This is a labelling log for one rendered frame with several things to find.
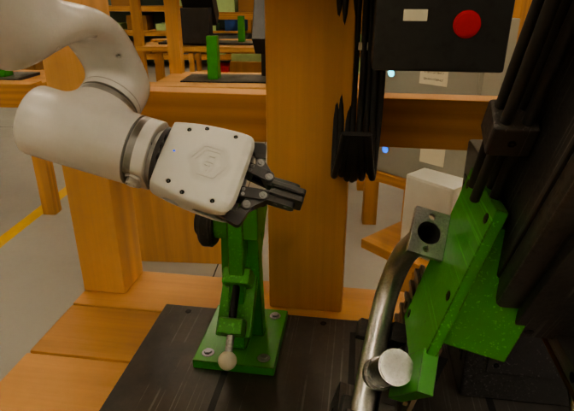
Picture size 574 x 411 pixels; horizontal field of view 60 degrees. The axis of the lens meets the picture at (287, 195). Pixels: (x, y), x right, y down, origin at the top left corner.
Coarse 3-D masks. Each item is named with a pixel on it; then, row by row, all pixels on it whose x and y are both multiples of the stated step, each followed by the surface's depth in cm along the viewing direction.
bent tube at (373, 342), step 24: (432, 216) 57; (408, 240) 55; (432, 240) 58; (408, 264) 62; (384, 288) 65; (384, 312) 64; (384, 336) 63; (360, 360) 63; (360, 384) 61; (360, 408) 59
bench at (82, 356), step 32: (160, 288) 103; (192, 288) 103; (352, 288) 103; (64, 320) 93; (96, 320) 93; (128, 320) 93; (32, 352) 85; (64, 352) 85; (96, 352) 85; (128, 352) 85; (0, 384) 78; (32, 384) 78; (64, 384) 78; (96, 384) 78
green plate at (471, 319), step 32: (480, 224) 46; (448, 256) 52; (480, 256) 45; (448, 288) 49; (480, 288) 48; (416, 320) 57; (448, 320) 48; (480, 320) 49; (512, 320) 49; (480, 352) 51
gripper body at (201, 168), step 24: (168, 144) 56; (192, 144) 56; (216, 144) 57; (240, 144) 57; (168, 168) 55; (192, 168) 55; (216, 168) 56; (240, 168) 56; (168, 192) 55; (192, 192) 54; (216, 192) 55; (216, 216) 58
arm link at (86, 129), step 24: (48, 96) 56; (72, 96) 57; (96, 96) 57; (120, 96) 58; (24, 120) 55; (48, 120) 54; (72, 120) 55; (96, 120) 55; (120, 120) 55; (24, 144) 56; (48, 144) 55; (72, 144) 55; (96, 144) 54; (120, 144) 54; (96, 168) 56; (120, 168) 55
